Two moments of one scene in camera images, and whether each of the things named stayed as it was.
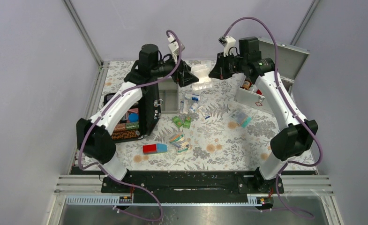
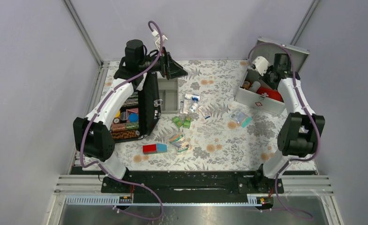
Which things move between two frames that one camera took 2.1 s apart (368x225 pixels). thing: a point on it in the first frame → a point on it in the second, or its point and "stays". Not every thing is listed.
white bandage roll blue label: x=192 y=97 stays
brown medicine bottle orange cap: x=247 y=84 stays
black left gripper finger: x=185 y=76 → x=174 y=68
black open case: x=141 y=118 stays
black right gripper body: x=233 y=65 → x=267 y=76
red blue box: x=154 y=148 stays
